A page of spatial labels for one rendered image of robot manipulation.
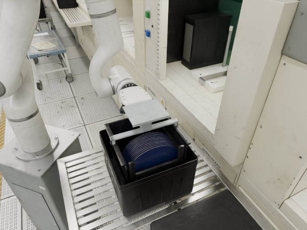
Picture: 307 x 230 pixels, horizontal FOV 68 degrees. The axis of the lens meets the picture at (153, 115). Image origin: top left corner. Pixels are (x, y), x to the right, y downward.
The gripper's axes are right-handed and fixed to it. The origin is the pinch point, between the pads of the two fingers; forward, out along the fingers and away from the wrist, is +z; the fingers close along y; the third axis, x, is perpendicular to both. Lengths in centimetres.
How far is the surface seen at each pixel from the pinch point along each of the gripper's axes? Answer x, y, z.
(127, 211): -27.0, 12.1, 13.1
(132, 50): -21, -32, -107
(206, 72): -16, -56, -45
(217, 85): -16, -53, -30
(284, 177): -11.1, -31.5, 30.6
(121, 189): -14.7, 13.0, 12.9
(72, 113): -106, 21, -167
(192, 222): -20.2, -2.9, 27.7
